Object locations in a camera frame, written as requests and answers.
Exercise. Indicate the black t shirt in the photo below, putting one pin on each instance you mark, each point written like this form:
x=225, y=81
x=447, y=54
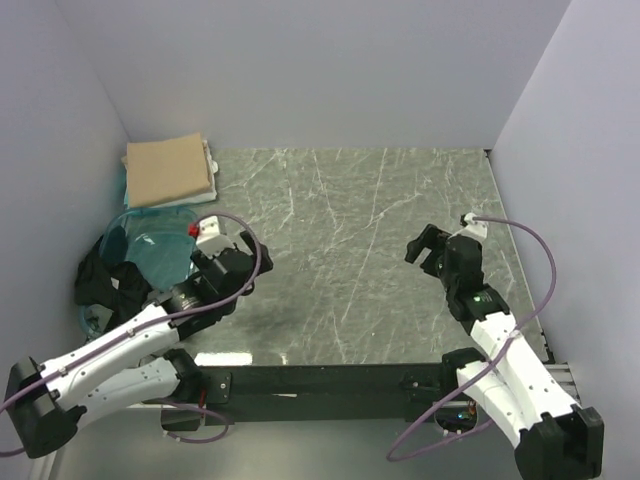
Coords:
x=119, y=287

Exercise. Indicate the beige t shirt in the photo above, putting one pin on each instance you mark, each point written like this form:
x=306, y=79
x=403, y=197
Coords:
x=165, y=170

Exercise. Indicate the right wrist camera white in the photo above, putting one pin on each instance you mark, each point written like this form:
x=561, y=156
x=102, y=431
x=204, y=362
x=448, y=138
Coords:
x=472, y=227

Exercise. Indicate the folded white t shirt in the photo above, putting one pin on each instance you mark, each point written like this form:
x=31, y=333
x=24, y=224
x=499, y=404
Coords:
x=200, y=192

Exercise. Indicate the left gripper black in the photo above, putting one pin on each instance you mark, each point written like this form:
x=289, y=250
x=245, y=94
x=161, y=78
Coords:
x=252, y=248

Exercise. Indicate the teal transparent plastic basket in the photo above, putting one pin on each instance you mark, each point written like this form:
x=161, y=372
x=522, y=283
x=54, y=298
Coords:
x=156, y=240

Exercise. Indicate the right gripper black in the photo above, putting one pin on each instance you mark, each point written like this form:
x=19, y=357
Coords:
x=432, y=238

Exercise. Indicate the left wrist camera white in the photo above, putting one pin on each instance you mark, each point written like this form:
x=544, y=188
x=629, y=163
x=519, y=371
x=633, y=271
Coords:
x=210, y=236

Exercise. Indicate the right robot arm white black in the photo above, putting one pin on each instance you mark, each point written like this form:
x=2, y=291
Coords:
x=553, y=436

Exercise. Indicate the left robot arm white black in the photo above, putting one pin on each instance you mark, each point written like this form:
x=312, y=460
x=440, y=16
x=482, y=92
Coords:
x=49, y=403

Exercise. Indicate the folded teal t shirt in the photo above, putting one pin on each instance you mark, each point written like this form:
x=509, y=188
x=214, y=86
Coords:
x=125, y=188

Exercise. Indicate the aluminium rail frame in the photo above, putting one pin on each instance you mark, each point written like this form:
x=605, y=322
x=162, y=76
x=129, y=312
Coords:
x=459, y=416

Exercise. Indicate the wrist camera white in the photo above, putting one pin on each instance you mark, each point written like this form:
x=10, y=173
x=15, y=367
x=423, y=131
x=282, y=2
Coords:
x=210, y=236
x=472, y=227

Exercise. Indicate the black base beam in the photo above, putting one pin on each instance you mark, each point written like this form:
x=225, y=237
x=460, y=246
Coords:
x=335, y=392

